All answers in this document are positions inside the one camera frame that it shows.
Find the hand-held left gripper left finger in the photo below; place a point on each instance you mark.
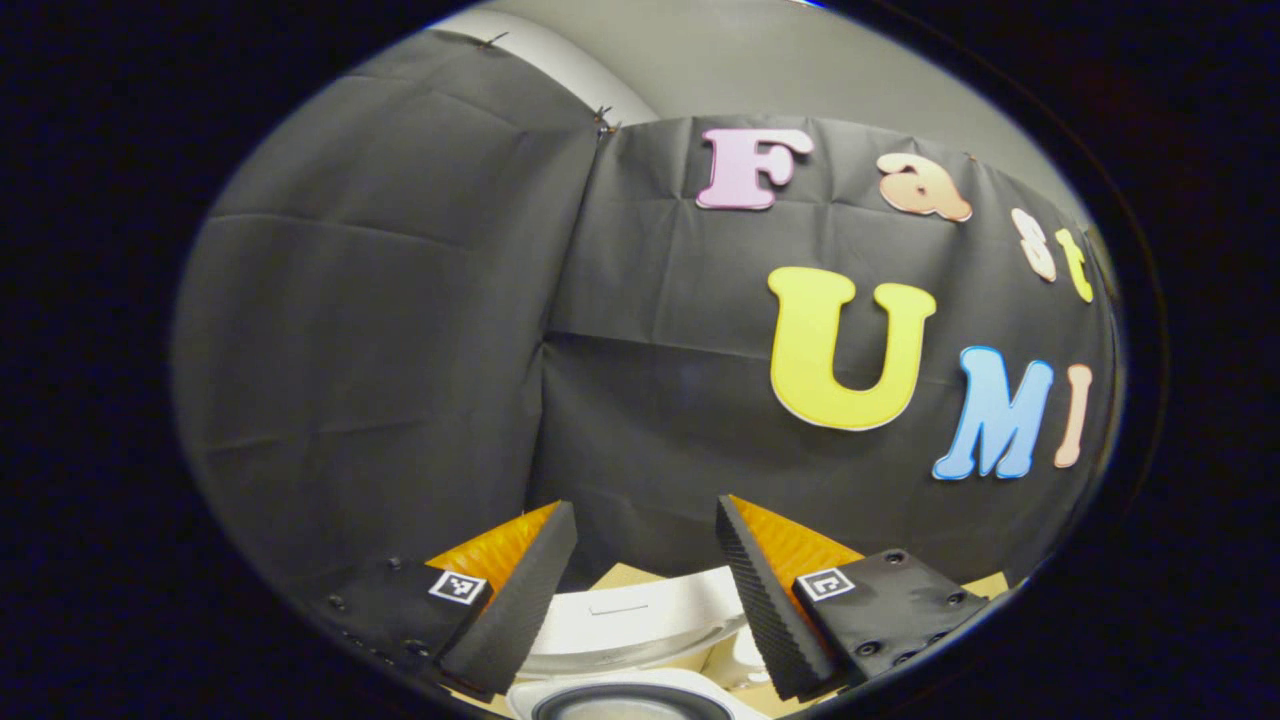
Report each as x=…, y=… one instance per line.
x=525, y=610

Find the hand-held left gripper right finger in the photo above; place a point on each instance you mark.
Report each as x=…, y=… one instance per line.
x=765, y=610

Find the white rice cooker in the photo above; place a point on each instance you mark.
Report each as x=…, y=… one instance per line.
x=630, y=620

